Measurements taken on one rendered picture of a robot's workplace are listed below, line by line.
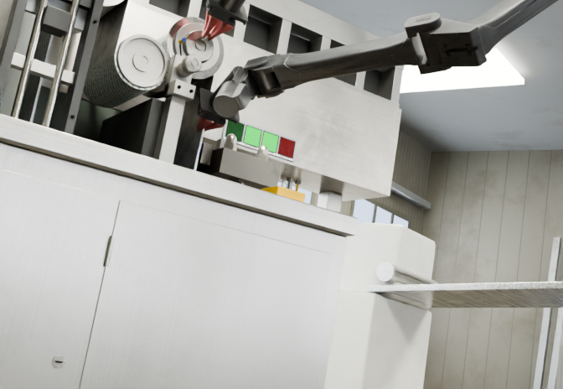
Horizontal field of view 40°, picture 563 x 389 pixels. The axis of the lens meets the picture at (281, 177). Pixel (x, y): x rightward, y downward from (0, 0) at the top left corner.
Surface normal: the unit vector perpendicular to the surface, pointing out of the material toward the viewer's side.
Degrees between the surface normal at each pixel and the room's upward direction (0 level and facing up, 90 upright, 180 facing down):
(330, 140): 90
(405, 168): 90
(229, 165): 90
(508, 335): 90
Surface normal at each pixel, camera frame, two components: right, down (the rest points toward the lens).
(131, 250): 0.54, -0.10
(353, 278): -0.58, -0.27
